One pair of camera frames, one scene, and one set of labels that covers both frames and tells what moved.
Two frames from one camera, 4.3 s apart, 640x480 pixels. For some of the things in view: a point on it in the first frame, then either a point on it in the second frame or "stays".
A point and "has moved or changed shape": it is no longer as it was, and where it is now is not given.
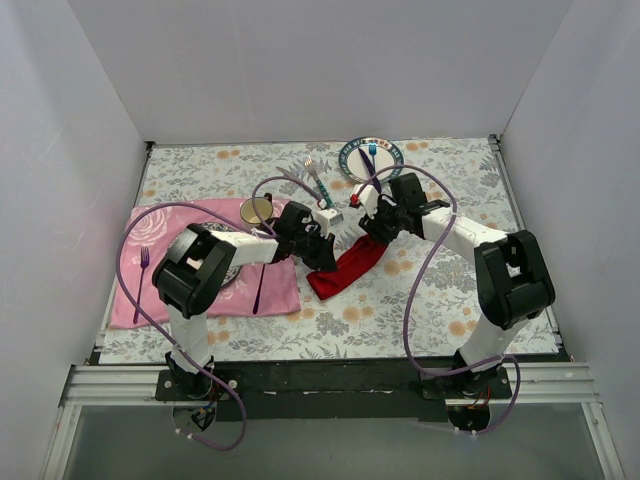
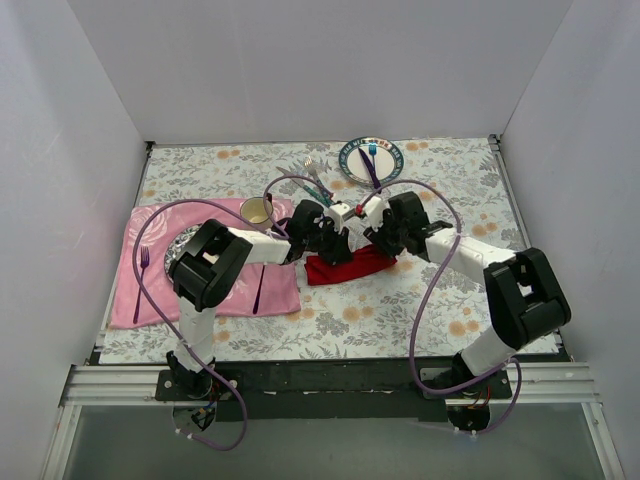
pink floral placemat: x=143 y=233 stays
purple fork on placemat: x=144 y=260 stays
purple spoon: x=256 y=302 stays
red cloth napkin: x=352 y=263 has moved or changed shape
